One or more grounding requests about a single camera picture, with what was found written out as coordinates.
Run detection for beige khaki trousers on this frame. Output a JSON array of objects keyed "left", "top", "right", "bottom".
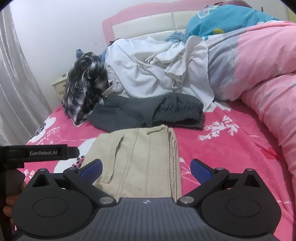
[{"left": 82, "top": 125, "right": 182, "bottom": 200}]

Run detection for left hand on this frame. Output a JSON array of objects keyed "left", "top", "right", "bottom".
[{"left": 3, "top": 182, "right": 27, "bottom": 226}]

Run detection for pink floral bed sheet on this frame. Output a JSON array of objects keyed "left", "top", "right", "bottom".
[{"left": 22, "top": 101, "right": 295, "bottom": 240}]

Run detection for grey sheer curtain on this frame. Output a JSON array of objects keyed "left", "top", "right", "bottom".
[{"left": 1, "top": 6, "right": 51, "bottom": 146}]

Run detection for dark grey elastic shorts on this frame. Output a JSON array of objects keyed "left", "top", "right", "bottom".
[{"left": 88, "top": 93, "right": 205, "bottom": 133}]

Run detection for cream bedside table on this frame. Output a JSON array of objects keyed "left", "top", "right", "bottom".
[{"left": 51, "top": 73, "right": 68, "bottom": 101}]

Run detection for black white plaid shirt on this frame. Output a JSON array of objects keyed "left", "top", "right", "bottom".
[{"left": 61, "top": 52, "right": 109, "bottom": 126}]

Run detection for blue denim garment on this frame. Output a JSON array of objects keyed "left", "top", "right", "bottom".
[{"left": 76, "top": 49, "right": 107, "bottom": 62}]

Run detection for white crumpled garment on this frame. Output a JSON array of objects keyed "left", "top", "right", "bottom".
[{"left": 103, "top": 36, "right": 214, "bottom": 111}]

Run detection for pink white quilt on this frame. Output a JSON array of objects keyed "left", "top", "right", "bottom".
[{"left": 203, "top": 21, "right": 296, "bottom": 186}]

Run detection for teal patterned pillow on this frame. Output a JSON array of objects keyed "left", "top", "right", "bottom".
[{"left": 164, "top": 4, "right": 282, "bottom": 43}]

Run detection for pink cream bed headboard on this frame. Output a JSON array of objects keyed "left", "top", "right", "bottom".
[{"left": 102, "top": 1, "right": 217, "bottom": 43}]

